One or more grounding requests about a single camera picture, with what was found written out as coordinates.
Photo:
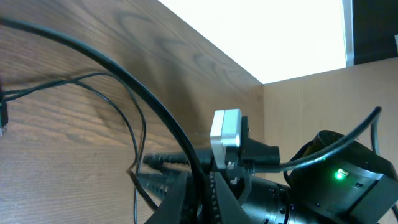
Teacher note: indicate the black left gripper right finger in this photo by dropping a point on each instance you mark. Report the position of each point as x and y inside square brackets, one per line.
[225, 208]

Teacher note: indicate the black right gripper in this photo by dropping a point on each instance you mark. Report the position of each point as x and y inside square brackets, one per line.
[266, 201]

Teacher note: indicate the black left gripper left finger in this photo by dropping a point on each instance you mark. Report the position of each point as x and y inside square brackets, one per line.
[178, 207]

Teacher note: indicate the wooden side panel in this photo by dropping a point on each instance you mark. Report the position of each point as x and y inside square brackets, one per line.
[296, 109]

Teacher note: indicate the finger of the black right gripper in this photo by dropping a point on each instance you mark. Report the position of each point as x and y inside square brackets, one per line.
[157, 160]
[162, 185]

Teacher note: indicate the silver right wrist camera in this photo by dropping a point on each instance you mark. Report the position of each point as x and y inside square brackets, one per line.
[225, 132]

